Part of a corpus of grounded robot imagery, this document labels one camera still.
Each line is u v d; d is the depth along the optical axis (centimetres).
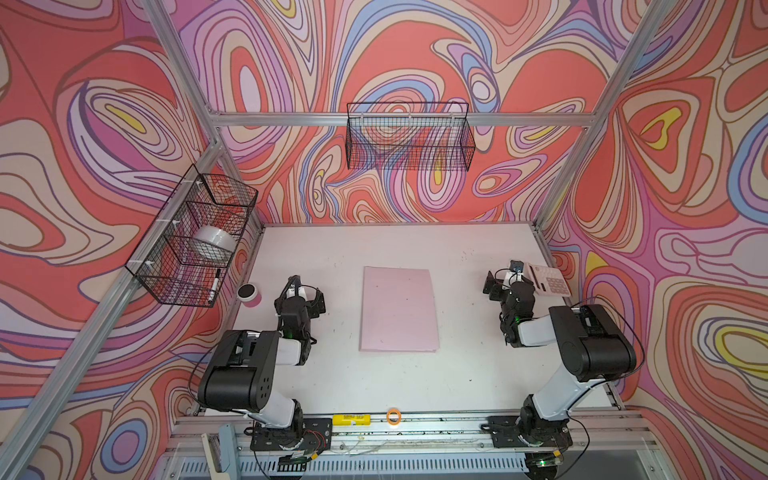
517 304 74
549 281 101
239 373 45
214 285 72
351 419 75
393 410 78
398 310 97
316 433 73
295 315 70
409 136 97
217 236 72
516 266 81
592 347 48
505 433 73
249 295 93
